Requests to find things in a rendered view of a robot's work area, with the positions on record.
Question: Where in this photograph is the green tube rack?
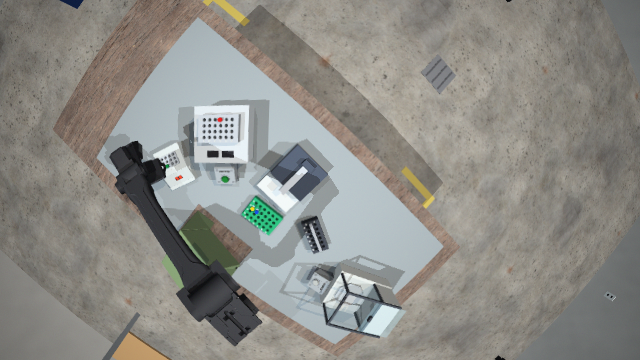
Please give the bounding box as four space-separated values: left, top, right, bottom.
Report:
241 196 283 235

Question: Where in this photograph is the white dry block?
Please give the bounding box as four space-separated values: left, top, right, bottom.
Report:
153 141 198 190

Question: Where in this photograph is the grey bench mat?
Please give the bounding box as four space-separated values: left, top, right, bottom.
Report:
97 17 444 344

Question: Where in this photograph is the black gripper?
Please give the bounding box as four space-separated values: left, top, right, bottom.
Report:
146 158 166 185

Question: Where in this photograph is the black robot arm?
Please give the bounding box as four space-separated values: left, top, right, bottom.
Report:
109 141 263 346

